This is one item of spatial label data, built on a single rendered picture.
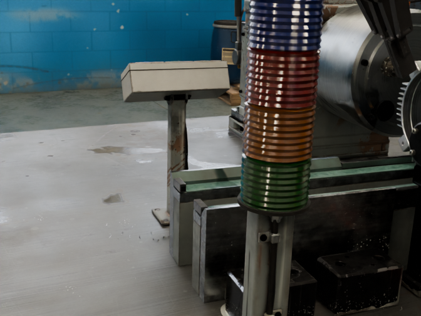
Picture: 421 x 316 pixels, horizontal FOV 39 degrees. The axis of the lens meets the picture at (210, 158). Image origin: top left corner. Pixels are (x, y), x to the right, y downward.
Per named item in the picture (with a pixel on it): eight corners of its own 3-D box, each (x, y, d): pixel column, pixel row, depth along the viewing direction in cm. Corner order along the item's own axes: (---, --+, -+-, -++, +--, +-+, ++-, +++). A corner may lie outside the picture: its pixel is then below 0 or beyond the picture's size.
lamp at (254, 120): (291, 142, 55) (294, 93, 54) (325, 160, 50) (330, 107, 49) (230, 146, 53) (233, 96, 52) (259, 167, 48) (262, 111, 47)
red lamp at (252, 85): (294, 93, 54) (298, 42, 53) (330, 107, 49) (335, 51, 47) (233, 96, 52) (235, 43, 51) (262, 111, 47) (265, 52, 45)
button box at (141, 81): (217, 98, 108) (213, 69, 108) (231, 89, 101) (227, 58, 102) (123, 103, 102) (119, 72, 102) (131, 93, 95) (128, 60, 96)
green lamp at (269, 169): (288, 187, 57) (291, 142, 55) (321, 210, 51) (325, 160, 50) (228, 194, 55) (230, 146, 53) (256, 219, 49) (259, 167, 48)
